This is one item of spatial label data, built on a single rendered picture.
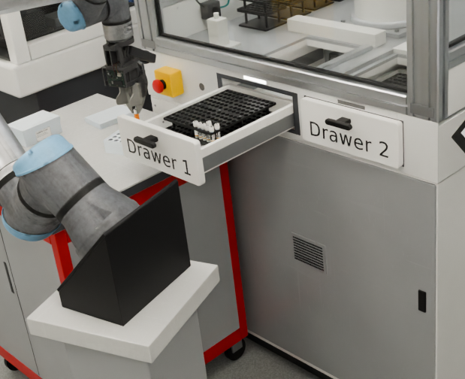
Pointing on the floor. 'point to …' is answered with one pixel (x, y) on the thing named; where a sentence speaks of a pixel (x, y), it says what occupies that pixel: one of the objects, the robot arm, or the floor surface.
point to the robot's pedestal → (135, 333)
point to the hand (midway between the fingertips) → (137, 107)
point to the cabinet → (359, 262)
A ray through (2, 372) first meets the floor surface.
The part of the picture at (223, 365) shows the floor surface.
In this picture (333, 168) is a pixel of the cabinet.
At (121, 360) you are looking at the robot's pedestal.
